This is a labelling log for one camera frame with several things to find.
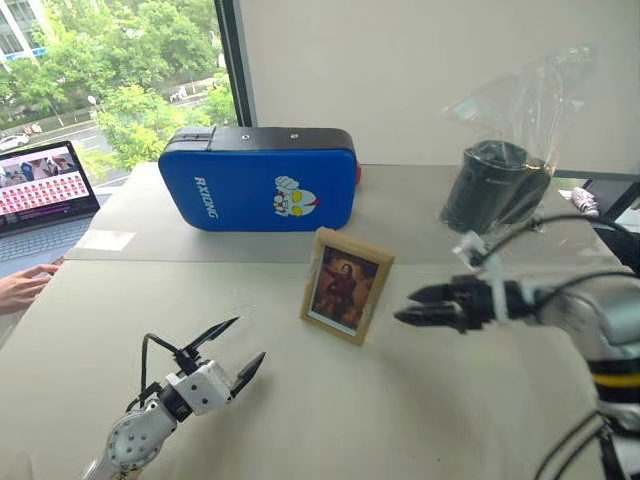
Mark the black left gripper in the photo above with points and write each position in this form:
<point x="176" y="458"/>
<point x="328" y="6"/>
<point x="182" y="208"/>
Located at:
<point x="192" y="362"/>

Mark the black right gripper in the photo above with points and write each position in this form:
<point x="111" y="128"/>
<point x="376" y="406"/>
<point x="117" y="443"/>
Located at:
<point x="475" y="305"/>

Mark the person's bare hand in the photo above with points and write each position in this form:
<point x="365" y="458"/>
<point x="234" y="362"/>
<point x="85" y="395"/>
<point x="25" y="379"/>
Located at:
<point x="22" y="290"/>

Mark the black cylindrical device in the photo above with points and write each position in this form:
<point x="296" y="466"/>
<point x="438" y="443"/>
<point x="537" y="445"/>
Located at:
<point x="480" y="185"/>

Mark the blue boxing pad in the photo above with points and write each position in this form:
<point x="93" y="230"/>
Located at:
<point x="240" y="190"/>

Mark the white label on table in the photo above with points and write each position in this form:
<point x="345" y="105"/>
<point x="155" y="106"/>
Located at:
<point x="107" y="241"/>

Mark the white pink patterned object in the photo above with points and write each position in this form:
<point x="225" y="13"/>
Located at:
<point x="585" y="201"/>

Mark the black chair back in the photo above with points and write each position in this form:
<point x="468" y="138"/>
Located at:
<point x="622" y="247"/>

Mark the black cylinder in plastic bag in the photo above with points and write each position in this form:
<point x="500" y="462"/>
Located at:
<point x="545" y="100"/>

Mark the open grey laptop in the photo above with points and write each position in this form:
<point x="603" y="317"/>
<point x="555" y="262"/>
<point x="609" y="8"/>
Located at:
<point x="45" y="180"/>

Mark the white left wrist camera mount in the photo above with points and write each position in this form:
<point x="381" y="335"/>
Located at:
<point x="202" y="387"/>

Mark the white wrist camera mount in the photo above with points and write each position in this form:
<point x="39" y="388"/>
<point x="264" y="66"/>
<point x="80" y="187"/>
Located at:
<point x="497" y="280"/>
<point x="202" y="387"/>

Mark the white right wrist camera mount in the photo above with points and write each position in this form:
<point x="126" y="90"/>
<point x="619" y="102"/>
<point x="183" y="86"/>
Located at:
<point x="497" y="280"/>

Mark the wooden picture frame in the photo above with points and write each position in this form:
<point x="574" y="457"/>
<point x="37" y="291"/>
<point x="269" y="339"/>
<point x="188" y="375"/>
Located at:
<point x="345" y="285"/>

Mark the black window frame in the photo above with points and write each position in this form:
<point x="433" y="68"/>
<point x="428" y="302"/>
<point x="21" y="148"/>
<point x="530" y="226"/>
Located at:
<point x="235" y="60"/>

